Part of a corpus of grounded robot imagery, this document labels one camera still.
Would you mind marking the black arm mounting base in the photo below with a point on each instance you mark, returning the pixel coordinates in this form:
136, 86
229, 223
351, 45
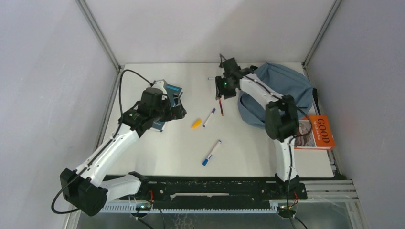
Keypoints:
216, 192

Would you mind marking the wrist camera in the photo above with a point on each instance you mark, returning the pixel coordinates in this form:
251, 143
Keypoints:
230, 65
155, 93

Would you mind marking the yellow highlighter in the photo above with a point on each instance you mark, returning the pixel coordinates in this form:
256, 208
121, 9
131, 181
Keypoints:
196, 124

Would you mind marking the purple capped white marker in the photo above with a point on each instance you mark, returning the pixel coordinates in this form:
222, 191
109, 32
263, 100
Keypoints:
209, 117

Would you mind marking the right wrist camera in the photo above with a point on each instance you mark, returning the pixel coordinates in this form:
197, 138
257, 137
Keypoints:
230, 65

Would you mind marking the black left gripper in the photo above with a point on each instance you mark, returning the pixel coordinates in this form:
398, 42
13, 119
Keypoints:
175, 113

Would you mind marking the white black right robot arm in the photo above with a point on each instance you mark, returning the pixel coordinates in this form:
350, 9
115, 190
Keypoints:
281, 118

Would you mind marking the white slotted cable duct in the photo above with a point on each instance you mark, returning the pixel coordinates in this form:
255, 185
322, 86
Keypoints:
143, 207

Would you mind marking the red pen clear cap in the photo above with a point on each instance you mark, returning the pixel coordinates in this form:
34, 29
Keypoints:
221, 107

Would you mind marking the blue capped white marker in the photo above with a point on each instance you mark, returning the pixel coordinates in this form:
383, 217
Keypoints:
212, 151

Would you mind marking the aluminium frame post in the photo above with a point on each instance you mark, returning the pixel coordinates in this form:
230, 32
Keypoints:
325, 25
91, 20

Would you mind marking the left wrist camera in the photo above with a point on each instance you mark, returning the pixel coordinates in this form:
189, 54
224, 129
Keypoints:
155, 93

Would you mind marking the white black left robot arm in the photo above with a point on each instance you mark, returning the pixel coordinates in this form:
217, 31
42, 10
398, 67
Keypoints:
86, 188

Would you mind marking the right aluminium frame post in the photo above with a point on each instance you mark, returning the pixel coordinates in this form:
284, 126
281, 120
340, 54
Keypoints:
325, 25

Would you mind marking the orange Good Morning book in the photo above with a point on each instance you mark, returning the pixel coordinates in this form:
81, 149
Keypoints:
314, 133

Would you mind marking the teal hardcover book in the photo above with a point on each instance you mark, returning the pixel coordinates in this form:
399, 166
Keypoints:
171, 92

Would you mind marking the left aluminium frame post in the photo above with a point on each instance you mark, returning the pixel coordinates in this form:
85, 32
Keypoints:
91, 20

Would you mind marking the blue student backpack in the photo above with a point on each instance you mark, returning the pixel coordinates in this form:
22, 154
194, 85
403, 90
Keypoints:
283, 80

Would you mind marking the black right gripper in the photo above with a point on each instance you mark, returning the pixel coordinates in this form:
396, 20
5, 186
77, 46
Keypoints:
221, 90

